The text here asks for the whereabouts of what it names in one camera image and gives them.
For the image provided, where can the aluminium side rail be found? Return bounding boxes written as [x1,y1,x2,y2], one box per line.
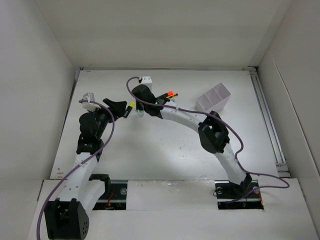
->
[248,67,291,179]

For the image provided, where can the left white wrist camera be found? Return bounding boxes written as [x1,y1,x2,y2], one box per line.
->
[81,92,97,111]

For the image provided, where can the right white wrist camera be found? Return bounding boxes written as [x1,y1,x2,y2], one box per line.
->
[138,76,153,91]

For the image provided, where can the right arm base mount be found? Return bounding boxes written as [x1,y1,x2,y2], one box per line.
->
[212,180,264,210]

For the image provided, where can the orange cap highlighter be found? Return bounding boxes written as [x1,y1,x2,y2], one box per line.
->
[158,91,175,99]

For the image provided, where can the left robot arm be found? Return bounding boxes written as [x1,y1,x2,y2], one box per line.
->
[39,95,127,240]

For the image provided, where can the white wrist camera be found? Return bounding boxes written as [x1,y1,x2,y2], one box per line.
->
[138,76,153,91]
[81,92,97,111]

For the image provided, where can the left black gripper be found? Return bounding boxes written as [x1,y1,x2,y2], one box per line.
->
[87,99,126,139]

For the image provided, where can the yellow utility knife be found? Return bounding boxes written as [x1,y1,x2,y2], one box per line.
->
[166,93,178,100]

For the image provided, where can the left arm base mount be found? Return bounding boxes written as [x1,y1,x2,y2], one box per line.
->
[89,174,128,211]

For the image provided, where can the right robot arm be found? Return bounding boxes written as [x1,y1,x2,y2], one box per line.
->
[131,84,252,199]

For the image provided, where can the yellow cap highlighter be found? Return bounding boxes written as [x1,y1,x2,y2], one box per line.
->
[123,101,135,118]

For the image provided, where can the white three-compartment container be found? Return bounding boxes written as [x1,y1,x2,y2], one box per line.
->
[195,82,231,113]

